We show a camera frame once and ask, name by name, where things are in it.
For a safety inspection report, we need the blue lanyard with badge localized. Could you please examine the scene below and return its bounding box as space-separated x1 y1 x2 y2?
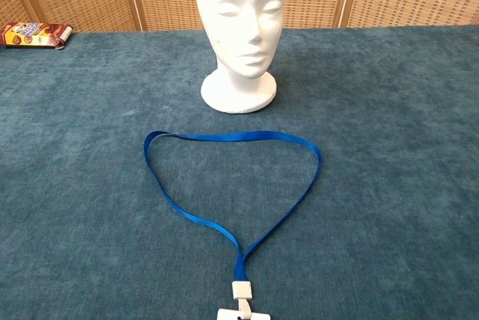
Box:
143 130 323 320

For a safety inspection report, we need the white foam mannequin head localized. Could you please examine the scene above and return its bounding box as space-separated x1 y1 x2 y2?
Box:
194 0 286 114

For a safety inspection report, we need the teal table cloth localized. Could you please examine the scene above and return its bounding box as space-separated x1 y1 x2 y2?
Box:
0 25 479 320

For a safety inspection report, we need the brown cookie box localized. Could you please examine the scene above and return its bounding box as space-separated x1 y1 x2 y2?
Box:
0 22 74 51

